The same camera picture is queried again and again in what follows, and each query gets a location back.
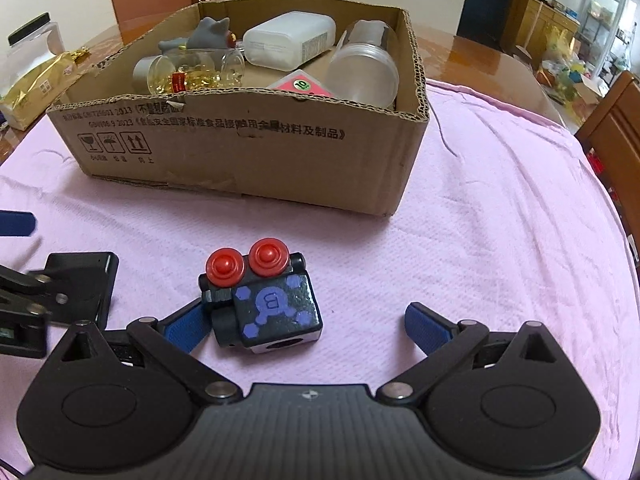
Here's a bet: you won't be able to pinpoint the brown cardboard box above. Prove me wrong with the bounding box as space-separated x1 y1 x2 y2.
46 0 431 217

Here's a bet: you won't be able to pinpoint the clear plastic jar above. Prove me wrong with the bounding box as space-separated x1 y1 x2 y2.
326 19 400 109

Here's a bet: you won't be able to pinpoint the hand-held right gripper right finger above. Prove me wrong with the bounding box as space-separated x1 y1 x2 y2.
375 302 558 406

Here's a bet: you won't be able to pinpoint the yellow plastic bag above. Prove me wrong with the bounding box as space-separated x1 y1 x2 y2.
542 25 576 62

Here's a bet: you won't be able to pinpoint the black square stand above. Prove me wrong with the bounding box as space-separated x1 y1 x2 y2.
45 252 119 328

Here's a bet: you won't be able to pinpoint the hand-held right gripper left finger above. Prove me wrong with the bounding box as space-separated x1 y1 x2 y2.
59 297 246 406

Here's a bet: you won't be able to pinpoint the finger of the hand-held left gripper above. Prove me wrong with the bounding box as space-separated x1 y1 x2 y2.
0 264 70 358
0 211 37 237

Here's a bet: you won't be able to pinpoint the pink cloth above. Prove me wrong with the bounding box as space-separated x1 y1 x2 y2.
0 77 633 480

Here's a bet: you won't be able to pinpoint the wooden chair with panelled back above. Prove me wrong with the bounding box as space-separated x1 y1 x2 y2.
575 70 640 261

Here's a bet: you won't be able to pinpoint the wooden cabinet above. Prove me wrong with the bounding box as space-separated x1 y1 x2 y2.
515 0 581 53

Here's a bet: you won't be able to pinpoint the clear jar with black lid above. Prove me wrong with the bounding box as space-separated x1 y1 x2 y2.
7 12 62 59

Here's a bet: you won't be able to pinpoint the clear bottle of golden capsules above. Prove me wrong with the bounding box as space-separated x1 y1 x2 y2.
132 49 246 95

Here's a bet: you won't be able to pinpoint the black robot toy red knobs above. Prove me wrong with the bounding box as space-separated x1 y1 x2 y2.
198 239 323 354

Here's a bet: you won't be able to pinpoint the grey toy figure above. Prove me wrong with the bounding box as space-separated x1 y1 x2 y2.
159 16 238 56

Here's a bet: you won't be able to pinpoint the translucent white plastic bottle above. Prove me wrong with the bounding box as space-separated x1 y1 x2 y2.
243 14 337 72

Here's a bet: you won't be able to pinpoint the red card pack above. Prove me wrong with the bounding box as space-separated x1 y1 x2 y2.
266 69 333 101

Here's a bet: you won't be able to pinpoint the gold foil bag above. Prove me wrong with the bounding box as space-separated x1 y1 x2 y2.
0 47 93 131

